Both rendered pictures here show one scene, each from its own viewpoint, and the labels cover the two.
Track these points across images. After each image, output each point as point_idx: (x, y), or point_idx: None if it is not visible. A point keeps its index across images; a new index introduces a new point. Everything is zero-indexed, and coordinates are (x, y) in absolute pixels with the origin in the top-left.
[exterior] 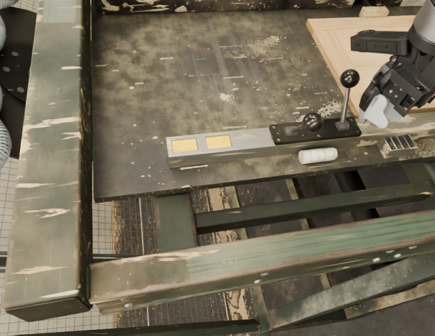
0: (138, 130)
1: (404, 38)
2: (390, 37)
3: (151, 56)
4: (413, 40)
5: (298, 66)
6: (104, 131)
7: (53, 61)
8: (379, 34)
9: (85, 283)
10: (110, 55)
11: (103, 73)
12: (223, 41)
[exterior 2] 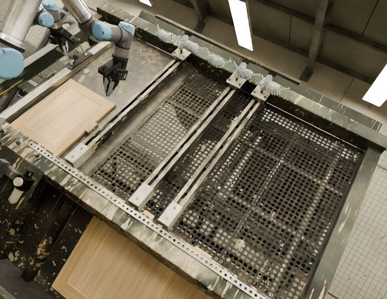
0: None
1: (62, 28)
2: (66, 31)
3: (148, 60)
4: None
5: (102, 86)
6: (133, 38)
7: (151, 27)
8: (70, 35)
9: (99, 12)
10: (158, 53)
11: (152, 48)
12: (135, 78)
